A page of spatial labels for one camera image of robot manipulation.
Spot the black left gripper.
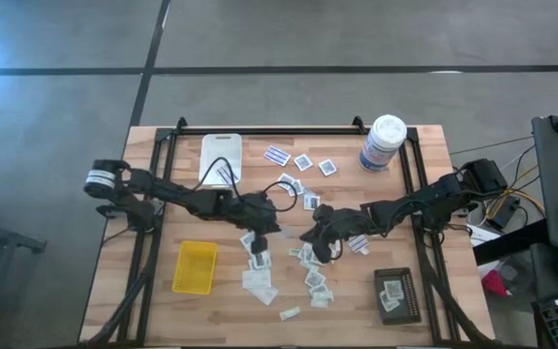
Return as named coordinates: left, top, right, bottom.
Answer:
left=232, top=191, right=284, bottom=255

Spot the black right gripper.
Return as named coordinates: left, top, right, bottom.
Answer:
left=299, top=206, right=375, bottom=266

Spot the blue striped bandage packet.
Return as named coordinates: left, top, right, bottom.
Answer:
left=215, top=165, right=235, bottom=187
left=346, top=234, right=370, bottom=256
left=263, top=144, right=293, bottom=168

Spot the white square gauze packet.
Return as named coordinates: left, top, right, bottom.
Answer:
left=249, top=285, right=280, bottom=307
left=240, top=269, right=273, bottom=291

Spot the yellow plastic basket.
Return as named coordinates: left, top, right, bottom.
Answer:
left=170, top=239, right=219, bottom=296

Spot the small crumpled white packet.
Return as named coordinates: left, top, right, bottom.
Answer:
left=278, top=305, right=303, bottom=322

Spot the black plastic basket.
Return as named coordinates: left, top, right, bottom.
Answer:
left=373, top=267, right=422, bottom=327

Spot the white plastic bin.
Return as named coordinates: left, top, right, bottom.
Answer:
left=198, top=133, right=244, bottom=191

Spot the white disinfectant wipes canister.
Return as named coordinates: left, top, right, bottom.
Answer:
left=357, top=113, right=409, bottom=174

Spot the white box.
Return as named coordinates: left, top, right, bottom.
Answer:
left=467, top=223, right=503, bottom=246

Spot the red object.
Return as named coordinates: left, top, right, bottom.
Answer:
left=480, top=269, right=512, bottom=298

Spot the black power adapter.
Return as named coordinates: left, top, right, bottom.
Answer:
left=484, top=196, right=522, bottom=232

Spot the black equipment stand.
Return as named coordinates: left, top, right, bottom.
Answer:
left=0, top=192, right=47, bottom=349

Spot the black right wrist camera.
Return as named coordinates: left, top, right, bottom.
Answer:
left=312, top=204, right=337, bottom=225

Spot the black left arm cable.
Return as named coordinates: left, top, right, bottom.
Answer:
left=194, top=156, right=298, bottom=213

